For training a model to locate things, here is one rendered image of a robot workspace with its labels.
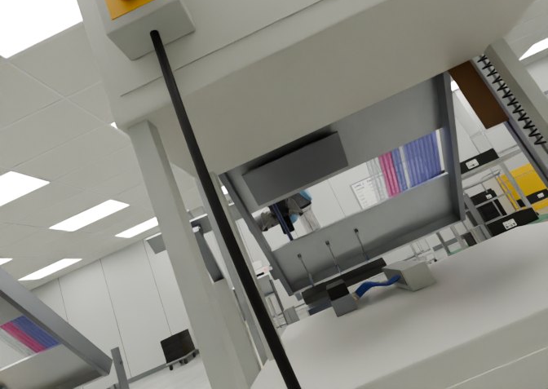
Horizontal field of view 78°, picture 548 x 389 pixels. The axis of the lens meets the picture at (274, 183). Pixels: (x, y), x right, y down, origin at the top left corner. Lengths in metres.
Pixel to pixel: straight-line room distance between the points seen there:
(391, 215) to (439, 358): 0.90
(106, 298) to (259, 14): 9.29
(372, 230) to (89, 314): 9.03
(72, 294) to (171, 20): 9.80
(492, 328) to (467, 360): 0.04
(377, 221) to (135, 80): 0.96
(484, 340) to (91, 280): 9.62
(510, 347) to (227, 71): 0.43
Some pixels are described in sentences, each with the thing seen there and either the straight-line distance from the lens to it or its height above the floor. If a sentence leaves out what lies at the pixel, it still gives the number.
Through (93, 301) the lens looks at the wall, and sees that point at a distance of 9.80.
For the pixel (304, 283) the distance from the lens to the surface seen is 1.31.
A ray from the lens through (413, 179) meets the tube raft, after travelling 1.24.
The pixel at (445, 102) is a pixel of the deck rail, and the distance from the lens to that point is 1.11.
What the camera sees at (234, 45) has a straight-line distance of 0.48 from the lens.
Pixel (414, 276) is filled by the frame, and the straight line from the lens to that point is 0.75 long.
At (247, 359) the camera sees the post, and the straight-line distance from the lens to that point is 1.28.
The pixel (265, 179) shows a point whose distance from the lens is 0.98.
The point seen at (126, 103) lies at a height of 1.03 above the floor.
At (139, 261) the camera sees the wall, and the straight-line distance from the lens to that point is 9.14.
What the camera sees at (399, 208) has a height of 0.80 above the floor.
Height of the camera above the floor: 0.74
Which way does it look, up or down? 15 degrees up
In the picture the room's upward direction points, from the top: 24 degrees counter-clockwise
